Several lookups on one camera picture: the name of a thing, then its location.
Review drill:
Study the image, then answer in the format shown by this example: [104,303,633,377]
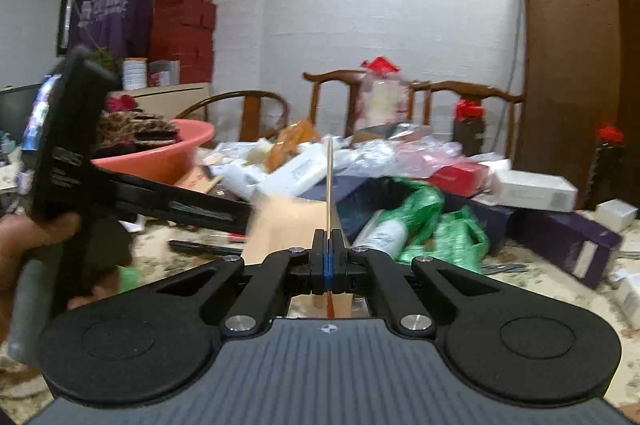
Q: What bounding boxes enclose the large dark metal bowl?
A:
[0,85,46,140]

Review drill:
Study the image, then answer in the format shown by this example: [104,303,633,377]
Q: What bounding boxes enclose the small white box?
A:
[595,199,638,233]

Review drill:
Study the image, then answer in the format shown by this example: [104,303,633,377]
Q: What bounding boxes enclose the pink plastic basin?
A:
[90,119,217,186]

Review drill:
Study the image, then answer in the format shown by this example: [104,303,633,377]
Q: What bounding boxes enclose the black pen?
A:
[167,239,246,256]

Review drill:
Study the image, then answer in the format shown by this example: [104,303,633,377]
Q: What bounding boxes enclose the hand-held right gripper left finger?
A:
[155,229,329,337]

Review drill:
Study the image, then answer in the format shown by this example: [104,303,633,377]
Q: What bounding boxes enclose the stack of red boxes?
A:
[149,0,218,86]

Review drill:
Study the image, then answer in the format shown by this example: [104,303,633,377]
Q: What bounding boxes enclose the wooden wardrobe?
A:
[515,0,640,213]

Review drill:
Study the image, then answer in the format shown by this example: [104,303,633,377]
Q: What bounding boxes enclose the person's left hand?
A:
[0,211,85,343]

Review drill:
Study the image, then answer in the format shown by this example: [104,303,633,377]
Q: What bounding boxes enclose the dark navy carton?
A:
[467,195,521,256]

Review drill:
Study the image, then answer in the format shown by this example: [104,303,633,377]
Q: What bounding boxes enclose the white plastic bottle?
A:
[357,217,408,258]

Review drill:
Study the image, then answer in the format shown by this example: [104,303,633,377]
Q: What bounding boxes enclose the clear bag of paper cups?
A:
[357,57,413,128]

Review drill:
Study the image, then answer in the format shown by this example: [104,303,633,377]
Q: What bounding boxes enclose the dark blue box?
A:
[302,175,401,246]

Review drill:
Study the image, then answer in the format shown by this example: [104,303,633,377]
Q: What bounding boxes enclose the orange snack bag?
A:
[264,120,321,170]

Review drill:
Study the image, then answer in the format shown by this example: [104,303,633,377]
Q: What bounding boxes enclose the beige cabinet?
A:
[111,82,211,122]

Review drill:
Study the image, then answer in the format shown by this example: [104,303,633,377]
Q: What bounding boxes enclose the brown cardboard piece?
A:
[244,195,343,266]

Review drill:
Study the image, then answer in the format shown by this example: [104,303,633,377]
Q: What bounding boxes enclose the maroon padded jacket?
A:
[105,94,141,113]

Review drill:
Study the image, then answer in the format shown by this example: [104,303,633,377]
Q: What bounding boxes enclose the potted plant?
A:
[87,46,121,73]

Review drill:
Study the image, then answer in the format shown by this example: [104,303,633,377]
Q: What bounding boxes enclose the large white box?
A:
[492,169,580,213]

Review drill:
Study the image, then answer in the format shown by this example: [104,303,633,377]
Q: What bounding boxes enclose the green plastic bag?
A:
[357,177,491,266]

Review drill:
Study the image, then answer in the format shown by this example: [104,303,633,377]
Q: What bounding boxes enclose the dark jug red cap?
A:
[452,100,488,156]
[587,125,628,210]

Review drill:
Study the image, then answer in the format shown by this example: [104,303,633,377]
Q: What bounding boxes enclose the leopard print cloth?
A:
[95,110,181,156]

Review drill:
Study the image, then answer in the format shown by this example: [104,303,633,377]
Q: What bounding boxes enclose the purple box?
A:
[520,210,623,291]

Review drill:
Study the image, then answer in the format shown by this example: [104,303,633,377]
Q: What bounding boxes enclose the long white box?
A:
[250,145,341,200]

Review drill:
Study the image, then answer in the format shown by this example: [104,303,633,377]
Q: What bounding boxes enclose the red and white box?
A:
[148,60,181,86]

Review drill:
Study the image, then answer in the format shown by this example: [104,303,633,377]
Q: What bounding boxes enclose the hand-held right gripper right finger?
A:
[329,229,502,337]

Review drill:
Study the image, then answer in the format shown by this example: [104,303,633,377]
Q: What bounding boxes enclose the white carton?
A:
[122,57,149,90]

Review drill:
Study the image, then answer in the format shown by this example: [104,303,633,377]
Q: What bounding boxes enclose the round-back wooden chair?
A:
[175,90,291,143]

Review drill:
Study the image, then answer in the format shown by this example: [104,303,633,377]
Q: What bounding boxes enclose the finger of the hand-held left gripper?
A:
[100,195,251,236]
[100,170,253,218]

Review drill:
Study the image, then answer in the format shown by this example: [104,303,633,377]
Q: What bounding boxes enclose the floral cloth covered desktop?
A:
[0,145,640,406]

